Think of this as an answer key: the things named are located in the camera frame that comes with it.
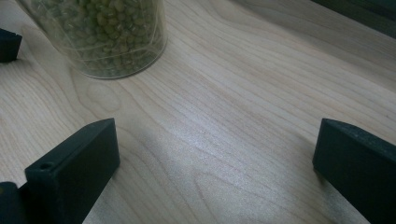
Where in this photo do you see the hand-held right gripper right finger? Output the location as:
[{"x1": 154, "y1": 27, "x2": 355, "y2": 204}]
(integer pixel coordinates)
[{"x1": 312, "y1": 118, "x2": 396, "y2": 224}]

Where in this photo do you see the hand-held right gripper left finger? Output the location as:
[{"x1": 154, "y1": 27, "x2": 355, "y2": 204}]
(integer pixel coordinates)
[{"x1": 18, "y1": 118, "x2": 121, "y2": 224}]

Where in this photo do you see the glass jar of green beans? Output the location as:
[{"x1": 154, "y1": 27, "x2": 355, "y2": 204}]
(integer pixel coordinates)
[{"x1": 15, "y1": 0, "x2": 169, "y2": 79}]

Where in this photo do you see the dark grey corner rack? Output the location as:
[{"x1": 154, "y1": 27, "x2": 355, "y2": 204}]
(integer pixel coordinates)
[{"x1": 311, "y1": 0, "x2": 396, "y2": 40}]

